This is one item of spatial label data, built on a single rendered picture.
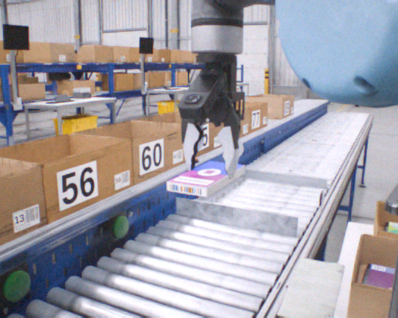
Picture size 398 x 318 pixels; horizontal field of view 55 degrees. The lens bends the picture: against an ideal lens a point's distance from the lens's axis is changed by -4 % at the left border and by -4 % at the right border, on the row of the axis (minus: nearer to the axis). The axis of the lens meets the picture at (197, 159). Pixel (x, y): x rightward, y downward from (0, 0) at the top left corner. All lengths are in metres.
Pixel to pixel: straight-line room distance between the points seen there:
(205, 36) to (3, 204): 0.62
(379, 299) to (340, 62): 0.68
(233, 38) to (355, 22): 0.39
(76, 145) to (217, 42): 0.96
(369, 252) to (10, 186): 0.95
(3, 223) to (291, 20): 0.83
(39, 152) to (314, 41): 1.21
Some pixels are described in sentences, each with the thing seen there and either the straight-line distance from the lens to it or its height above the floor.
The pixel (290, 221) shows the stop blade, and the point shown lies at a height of 0.79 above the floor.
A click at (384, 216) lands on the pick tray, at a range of 1.47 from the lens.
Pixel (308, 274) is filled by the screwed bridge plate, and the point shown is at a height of 0.75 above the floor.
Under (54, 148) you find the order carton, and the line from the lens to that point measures 1.49.
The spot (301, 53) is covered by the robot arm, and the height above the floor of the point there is 1.30.
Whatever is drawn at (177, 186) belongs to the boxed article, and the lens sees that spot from 0.64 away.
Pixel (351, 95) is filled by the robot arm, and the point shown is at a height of 1.27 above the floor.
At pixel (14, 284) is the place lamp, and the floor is 0.82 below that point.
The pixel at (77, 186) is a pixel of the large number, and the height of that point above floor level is 0.96.
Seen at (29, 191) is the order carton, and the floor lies 0.99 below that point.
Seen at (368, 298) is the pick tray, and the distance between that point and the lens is 0.92.
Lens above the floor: 1.29
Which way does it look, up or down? 13 degrees down
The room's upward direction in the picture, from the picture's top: straight up
